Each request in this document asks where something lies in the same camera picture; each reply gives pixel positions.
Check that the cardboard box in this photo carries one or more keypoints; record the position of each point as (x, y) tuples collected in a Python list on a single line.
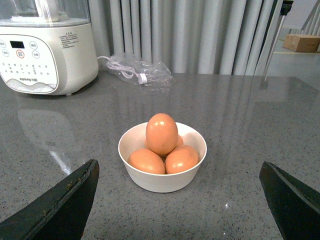
[(302, 43)]

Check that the brown egg at back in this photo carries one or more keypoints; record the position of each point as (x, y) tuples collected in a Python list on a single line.
[(179, 141)]

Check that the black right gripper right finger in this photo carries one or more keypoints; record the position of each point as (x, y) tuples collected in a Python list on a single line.
[(294, 205)]

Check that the brown egg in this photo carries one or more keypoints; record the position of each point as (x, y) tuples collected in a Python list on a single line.
[(161, 133), (147, 161), (182, 158), (179, 141)]

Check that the white soy milk maker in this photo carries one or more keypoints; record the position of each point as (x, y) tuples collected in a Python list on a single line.
[(47, 46)]

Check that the clear plastic bag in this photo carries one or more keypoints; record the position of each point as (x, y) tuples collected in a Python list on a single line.
[(136, 71)]

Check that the brown egg front right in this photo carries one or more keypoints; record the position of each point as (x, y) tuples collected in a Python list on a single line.
[(182, 158)]

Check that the metal tripod stand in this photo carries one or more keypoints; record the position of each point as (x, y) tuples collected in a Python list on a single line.
[(285, 9)]

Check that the brown egg front left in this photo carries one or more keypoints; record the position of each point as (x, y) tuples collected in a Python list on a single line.
[(147, 161)]

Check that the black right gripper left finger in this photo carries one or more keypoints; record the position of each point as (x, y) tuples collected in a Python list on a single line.
[(61, 213)]

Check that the brown top egg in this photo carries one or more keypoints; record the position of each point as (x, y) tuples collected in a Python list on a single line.
[(161, 133)]

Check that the white round bowl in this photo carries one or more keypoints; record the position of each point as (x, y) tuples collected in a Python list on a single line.
[(134, 139)]

